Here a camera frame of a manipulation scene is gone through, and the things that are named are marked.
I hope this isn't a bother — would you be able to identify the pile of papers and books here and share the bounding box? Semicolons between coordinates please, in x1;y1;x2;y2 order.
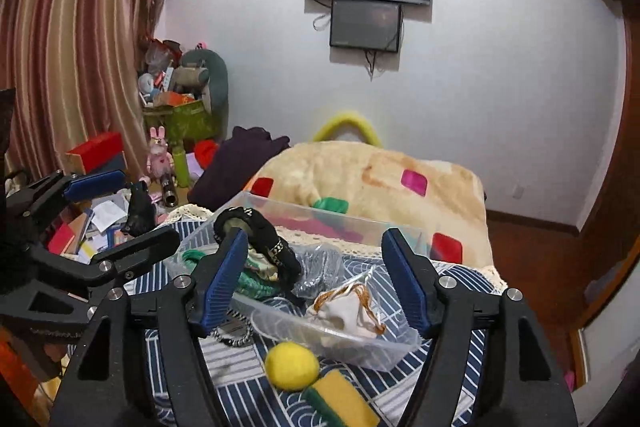
47;194;132;264

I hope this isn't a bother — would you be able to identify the white lace cloth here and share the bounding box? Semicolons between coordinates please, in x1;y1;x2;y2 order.
165;203;509;296

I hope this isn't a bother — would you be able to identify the yellow felt ball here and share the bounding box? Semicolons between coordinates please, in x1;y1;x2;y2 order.
265;342;321;392

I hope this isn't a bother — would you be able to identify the red box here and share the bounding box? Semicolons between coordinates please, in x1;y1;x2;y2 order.
66;132;125;174

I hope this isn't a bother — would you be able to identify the black sock with white print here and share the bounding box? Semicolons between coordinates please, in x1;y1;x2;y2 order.
214;207;304;296

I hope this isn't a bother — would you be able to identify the beige blanket with coloured squares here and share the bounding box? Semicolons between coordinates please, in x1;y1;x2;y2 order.
245;142;501;269

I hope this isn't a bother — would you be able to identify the green knitted cloth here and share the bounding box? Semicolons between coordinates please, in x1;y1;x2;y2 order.
181;249;282;301

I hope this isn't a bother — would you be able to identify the grey green plush toy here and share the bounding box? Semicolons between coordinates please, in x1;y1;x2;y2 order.
180;48;230;128

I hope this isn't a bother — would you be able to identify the yellow padded hoop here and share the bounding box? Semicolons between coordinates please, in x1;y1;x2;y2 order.
312;109;384;148

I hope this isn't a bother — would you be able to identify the yellow and green sponge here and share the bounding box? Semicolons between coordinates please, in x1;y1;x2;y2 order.
304;369;382;427

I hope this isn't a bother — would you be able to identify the green cardboard box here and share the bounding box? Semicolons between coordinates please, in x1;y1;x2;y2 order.
142;102;222;144

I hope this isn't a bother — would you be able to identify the red cloth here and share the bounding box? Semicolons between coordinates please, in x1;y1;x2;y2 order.
193;140;221;168

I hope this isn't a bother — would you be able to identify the wooden wardrobe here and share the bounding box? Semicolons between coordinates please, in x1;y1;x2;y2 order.
549;0;640;408

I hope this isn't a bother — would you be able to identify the pink bunny doll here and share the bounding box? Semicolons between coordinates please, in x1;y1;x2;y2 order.
146;126;174;188

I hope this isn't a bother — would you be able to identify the green bottle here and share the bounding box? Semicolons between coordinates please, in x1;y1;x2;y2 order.
172;147;190;188

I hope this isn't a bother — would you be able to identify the metal flashlight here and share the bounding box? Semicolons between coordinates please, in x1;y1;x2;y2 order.
159;174;179;208

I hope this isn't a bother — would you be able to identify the white pouch with orange cord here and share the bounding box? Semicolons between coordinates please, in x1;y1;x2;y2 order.
306;282;389;339

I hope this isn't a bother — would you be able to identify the clear plastic storage box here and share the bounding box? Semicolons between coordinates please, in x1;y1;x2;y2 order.
167;191;434;373

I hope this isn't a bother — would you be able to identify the pile of assorted toys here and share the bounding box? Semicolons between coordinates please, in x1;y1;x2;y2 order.
137;36;202;108

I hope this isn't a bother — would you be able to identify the clear crumpled plastic bag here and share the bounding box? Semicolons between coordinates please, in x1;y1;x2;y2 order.
290;243;347;299

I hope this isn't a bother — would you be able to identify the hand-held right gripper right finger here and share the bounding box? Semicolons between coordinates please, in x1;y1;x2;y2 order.
381;228;581;427

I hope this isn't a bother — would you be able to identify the black and white striped band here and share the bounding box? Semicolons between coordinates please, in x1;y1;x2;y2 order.
212;312;255;349

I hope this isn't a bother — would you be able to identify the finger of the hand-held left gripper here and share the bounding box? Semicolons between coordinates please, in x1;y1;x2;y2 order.
29;227;181;289
7;170;127;234

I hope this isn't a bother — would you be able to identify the small black wall screen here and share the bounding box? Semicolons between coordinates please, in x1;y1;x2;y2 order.
329;0;404;54

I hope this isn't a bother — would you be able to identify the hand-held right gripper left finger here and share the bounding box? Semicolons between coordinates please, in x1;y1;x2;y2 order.
50;229;251;427

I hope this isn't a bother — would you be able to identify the black hanging cable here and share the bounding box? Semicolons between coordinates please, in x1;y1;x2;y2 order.
364;49;382;81

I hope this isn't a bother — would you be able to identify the dark purple cloth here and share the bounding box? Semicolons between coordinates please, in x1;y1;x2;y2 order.
189;126;292;210

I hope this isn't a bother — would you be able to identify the striped pink curtain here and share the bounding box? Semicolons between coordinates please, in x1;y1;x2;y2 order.
0;0;182;190

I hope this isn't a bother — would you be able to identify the black toy figure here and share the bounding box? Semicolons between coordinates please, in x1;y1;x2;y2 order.
122;181;157;238

